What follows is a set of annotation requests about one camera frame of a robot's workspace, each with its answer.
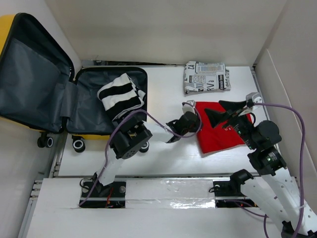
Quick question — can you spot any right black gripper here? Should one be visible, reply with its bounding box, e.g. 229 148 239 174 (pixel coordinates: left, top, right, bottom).
203 99 257 149

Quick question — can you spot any red shirt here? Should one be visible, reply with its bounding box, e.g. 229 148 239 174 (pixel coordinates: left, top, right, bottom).
196 102 245 154

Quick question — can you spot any newspaper print garment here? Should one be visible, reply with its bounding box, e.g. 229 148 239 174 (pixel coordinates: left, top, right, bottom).
183 61 231 95

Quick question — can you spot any black and white striped garment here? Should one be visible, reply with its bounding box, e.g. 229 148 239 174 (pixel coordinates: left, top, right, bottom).
97 73 146 121

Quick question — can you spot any yellow suitcase with grey lining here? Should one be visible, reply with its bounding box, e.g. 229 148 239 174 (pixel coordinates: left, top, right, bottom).
0 13 148 153

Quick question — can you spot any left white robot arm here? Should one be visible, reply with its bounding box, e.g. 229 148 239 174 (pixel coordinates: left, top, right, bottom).
92 110 202 197

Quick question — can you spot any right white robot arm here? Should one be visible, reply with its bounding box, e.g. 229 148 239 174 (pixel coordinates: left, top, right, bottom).
205 100 317 238

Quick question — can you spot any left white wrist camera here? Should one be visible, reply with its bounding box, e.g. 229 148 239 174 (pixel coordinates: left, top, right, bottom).
182 100 196 114

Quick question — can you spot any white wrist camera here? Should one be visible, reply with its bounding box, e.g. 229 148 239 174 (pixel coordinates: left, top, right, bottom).
239 92 263 116
182 100 196 114

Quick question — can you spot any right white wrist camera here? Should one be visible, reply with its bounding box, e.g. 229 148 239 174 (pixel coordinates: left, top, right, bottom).
239 92 263 116

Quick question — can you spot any aluminium mounting rail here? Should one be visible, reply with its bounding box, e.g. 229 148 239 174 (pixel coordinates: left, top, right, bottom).
29 173 300 209

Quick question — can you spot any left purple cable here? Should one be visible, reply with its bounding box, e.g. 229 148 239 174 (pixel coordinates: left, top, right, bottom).
79 103 203 206

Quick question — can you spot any purple cable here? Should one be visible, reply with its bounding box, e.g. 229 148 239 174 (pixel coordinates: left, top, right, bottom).
79 103 203 206
247 103 307 238

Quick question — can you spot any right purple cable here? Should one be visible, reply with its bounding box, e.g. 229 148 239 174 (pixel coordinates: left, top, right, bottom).
247 103 307 238

